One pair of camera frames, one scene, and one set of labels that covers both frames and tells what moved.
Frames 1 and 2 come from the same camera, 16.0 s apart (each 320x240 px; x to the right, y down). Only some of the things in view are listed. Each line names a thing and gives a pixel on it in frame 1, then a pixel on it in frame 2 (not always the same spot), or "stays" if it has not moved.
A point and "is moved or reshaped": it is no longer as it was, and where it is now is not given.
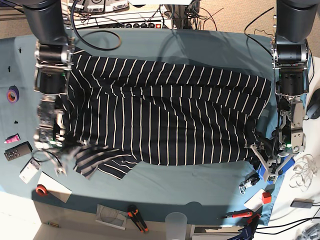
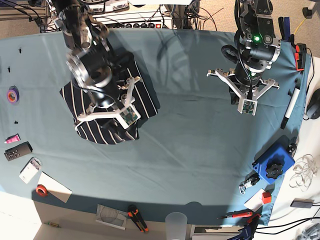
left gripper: (59, 155) to (127, 113)
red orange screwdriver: (239, 214) stays
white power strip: (140, 20) stays
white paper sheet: (54, 189) stays
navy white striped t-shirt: (116, 116) is moved or reshaped
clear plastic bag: (111, 217) stays
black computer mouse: (313, 108) stays
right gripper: (272, 165) to (247, 104)
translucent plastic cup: (176, 226) stays
